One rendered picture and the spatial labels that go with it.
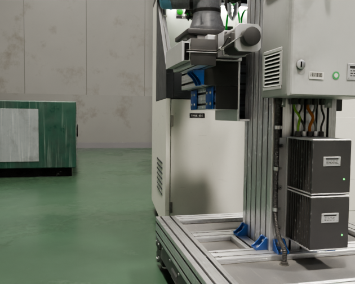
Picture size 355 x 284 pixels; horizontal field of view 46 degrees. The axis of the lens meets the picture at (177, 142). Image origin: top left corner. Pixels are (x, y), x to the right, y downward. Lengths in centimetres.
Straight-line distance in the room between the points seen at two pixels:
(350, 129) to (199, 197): 95
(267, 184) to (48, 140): 361
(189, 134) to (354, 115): 96
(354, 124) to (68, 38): 719
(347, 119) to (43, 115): 329
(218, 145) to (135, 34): 699
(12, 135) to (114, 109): 434
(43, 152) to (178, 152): 279
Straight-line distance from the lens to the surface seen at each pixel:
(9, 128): 489
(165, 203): 232
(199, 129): 230
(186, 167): 230
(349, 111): 261
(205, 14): 179
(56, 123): 485
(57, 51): 902
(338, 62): 138
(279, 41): 137
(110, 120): 894
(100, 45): 905
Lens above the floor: 70
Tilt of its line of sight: 4 degrees down
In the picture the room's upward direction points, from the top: 1 degrees clockwise
